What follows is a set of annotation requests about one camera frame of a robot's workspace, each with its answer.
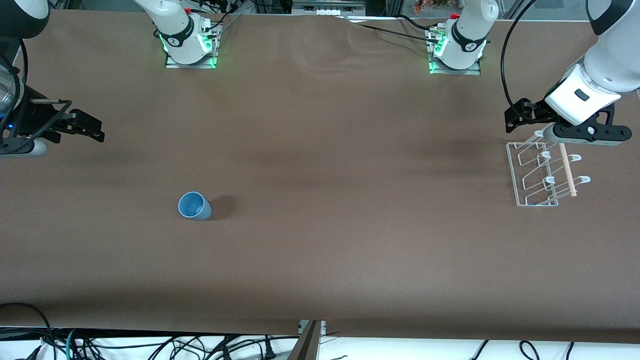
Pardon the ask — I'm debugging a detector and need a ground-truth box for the small metal bracket plate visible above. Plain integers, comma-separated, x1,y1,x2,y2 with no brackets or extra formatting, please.
298,320,327,337

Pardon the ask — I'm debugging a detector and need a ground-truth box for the short black tabletop cable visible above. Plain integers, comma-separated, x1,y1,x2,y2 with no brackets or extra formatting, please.
394,13,438,31

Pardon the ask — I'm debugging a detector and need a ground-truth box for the brown wooden strut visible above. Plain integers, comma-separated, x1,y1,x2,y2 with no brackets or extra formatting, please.
287,320,321,360

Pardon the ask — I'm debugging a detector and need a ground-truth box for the white wire cup rack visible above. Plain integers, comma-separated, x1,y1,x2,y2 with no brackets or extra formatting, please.
506,129,592,207

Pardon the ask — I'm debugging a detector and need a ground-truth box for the wooden dowel rod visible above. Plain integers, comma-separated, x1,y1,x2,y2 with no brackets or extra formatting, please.
559,143,578,197

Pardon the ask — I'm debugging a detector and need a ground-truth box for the long black tabletop cable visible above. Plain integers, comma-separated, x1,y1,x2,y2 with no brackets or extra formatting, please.
345,17,442,43

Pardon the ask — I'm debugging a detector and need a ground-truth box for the brown table cover sheet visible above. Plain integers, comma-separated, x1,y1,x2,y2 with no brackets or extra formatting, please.
0,9,640,346

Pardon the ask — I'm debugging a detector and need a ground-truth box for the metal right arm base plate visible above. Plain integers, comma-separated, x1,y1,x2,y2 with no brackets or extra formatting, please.
164,20,219,70

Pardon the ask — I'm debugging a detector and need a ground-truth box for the thick black floor cable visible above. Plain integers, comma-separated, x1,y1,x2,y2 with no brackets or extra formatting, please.
0,302,57,360

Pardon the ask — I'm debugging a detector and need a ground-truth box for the white power strip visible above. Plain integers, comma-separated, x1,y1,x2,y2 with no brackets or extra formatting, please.
292,0,366,17

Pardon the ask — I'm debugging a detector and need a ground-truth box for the blue plastic cup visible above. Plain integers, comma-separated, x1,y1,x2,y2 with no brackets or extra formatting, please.
178,191,212,221

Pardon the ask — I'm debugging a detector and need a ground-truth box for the black base connector cable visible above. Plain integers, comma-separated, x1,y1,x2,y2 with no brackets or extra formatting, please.
197,0,242,33

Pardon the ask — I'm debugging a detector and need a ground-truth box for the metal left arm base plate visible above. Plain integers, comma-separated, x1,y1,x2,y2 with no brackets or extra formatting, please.
427,27,482,76

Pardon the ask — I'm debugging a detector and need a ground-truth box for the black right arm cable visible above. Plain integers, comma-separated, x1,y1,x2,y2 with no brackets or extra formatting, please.
0,42,74,153

